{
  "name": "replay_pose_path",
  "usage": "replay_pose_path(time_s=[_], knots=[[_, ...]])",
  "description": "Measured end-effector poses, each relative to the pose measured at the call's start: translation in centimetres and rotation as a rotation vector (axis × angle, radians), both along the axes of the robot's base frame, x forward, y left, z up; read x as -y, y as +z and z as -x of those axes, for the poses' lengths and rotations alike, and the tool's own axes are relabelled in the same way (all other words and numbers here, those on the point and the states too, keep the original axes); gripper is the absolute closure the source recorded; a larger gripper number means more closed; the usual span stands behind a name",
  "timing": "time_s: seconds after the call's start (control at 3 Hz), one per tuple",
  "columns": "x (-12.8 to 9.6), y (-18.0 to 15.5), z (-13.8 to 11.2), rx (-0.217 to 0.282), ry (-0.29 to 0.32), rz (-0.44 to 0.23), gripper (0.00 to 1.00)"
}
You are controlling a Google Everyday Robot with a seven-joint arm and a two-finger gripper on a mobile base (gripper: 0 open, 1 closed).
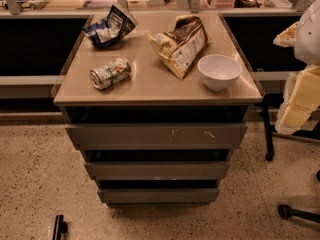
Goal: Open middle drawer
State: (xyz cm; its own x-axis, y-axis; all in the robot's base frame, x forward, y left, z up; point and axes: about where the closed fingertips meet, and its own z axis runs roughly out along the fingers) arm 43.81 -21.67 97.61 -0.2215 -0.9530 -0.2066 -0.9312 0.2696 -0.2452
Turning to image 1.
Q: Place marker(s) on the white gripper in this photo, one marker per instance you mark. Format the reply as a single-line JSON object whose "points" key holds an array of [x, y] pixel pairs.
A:
{"points": [[309, 37]]}

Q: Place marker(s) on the grey drawer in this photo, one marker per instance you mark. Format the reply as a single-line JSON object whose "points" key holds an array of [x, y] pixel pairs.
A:
{"points": [[157, 170], [132, 196], [153, 136]]}

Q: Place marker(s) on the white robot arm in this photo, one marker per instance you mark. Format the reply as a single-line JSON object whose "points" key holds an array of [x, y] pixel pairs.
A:
{"points": [[304, 37]]}

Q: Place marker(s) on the grey top drawer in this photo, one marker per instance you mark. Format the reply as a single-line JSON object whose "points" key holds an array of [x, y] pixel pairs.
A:
{"points": [[153, 136]]}

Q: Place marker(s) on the grey drawer cabinet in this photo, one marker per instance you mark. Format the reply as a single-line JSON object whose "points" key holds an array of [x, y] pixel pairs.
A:
{"points": [[151, 94]]}

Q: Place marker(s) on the grey bottom drawer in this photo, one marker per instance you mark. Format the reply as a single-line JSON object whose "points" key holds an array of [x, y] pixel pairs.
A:
{"points": [[132, 196]]}

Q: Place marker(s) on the black table leg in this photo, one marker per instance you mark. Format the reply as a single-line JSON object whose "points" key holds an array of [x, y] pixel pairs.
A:
{"points": [[268, 131]]}

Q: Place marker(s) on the white bowl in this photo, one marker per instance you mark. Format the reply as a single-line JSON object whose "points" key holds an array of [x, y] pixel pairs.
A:
{"points": [[218, 72]]}

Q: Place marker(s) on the black chair base caster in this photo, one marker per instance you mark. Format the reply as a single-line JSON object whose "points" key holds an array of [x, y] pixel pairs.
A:
{"points": [[286, 211]]}

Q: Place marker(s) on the brown yellow chip bag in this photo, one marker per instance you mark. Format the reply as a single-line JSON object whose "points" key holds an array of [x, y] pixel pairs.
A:
{"points": [[178, 48]]}

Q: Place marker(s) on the silver green soda can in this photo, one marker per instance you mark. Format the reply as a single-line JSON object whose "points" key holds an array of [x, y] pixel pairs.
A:
{"points": [[110, 74]]}

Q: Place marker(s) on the blue white chip bag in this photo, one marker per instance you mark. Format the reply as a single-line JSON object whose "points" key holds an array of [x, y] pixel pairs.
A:
{"points": [[112, 28]]}

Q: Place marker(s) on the black object on floor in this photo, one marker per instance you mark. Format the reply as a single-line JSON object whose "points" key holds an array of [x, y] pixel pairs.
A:
{"points": [[60, 228]]}

